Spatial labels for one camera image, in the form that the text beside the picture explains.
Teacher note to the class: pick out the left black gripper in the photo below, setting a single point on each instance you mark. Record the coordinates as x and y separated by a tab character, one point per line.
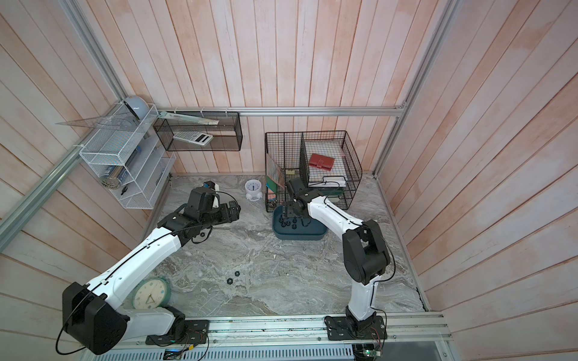
226	216

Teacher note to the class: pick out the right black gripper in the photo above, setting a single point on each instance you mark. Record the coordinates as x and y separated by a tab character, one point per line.
287	209

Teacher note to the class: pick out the dark teal storage box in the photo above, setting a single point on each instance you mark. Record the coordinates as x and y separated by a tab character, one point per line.
296	229

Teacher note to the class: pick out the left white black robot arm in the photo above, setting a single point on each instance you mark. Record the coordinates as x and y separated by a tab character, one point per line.
93	313

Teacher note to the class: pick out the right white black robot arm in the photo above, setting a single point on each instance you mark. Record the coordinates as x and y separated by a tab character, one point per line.
366	256

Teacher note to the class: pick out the small white alarm clock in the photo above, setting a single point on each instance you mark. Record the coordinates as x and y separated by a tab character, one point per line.
253	190

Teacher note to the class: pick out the white tray in organizer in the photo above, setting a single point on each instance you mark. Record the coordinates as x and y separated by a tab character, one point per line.
332	181

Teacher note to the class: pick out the red wallet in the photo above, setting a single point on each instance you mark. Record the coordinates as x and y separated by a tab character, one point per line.
322	162

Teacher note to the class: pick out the white calculator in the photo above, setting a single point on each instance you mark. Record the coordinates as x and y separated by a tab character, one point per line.
193	137

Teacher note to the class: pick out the clear plastic ruler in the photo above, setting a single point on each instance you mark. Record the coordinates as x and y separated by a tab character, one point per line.
188	118

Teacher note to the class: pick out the grey computer mouse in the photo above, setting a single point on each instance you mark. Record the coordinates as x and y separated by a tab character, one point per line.
138	106

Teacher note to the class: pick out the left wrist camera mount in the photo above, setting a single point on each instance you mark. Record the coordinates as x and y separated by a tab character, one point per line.
213	186

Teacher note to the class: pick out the black wire desk organizer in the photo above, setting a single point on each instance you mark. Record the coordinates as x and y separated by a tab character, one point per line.
287	155

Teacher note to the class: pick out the black wire wall basket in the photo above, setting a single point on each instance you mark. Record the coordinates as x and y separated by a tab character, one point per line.
227	134

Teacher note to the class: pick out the green round wall clock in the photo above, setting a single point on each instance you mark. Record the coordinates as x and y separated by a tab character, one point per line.
151	293

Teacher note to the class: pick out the white wire wall shelf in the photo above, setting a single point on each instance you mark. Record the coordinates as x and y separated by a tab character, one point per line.
129	162

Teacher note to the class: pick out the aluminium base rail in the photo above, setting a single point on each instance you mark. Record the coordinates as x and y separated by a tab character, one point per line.
302	329

